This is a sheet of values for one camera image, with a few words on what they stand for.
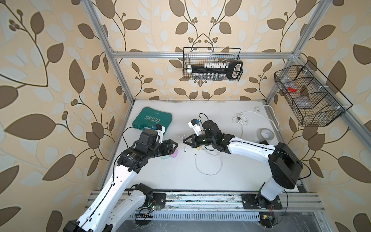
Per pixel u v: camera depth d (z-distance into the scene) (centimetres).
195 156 90
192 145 71
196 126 75
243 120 106
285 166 44
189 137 75
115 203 41
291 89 81
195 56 91
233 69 84
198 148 74
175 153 91
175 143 69
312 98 75
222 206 74
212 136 64
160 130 66
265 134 99
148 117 105
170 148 64
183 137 79
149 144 54
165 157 91
